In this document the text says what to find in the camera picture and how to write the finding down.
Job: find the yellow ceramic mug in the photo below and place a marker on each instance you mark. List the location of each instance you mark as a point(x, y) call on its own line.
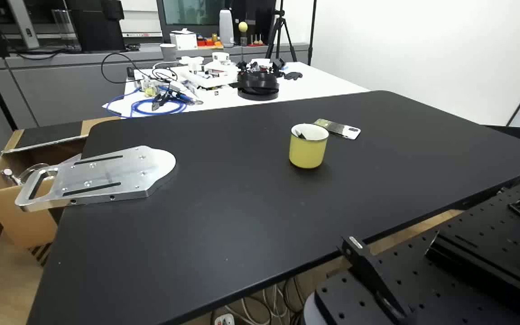
point(307, 154)

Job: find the black VR headset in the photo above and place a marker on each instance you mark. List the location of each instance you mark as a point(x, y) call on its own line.
point(258, 83)

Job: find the olive green sponge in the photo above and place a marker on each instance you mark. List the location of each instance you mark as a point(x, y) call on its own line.
point(331, 125)

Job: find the white table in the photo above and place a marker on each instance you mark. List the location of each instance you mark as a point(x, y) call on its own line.
point(325, 87)

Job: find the white plastic device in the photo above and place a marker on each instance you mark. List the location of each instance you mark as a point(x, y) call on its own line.
point(208, 71)

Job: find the small red box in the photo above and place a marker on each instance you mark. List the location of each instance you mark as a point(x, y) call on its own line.
point(206, 42)

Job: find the yellow ball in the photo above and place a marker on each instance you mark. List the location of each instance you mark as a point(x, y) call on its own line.
point(242, 27)

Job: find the white bottle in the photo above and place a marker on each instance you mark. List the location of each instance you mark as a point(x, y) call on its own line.
point(226, 27)

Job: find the black tripod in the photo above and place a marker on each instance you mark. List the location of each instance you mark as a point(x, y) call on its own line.
point(280, 24)

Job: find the thin black stand pole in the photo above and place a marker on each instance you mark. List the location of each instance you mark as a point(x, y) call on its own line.
point(313, 29)

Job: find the small white container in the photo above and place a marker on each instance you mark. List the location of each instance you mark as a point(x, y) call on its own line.
point(183, 38)

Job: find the white plate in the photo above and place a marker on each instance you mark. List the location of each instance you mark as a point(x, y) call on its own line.
point(109, 174)

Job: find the glass window panel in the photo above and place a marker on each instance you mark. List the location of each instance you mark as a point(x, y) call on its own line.
point(190, 11)

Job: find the black flat panel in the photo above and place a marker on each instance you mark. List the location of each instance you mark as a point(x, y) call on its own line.
point(49, 134)

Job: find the open cardboard box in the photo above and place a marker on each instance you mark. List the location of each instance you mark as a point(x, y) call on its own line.
point(18, 226)

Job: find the grey metal stand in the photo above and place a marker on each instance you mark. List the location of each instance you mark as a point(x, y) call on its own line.
point(24, 24)

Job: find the black mounting rail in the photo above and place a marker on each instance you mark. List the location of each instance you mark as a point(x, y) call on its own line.
point(482, 264)

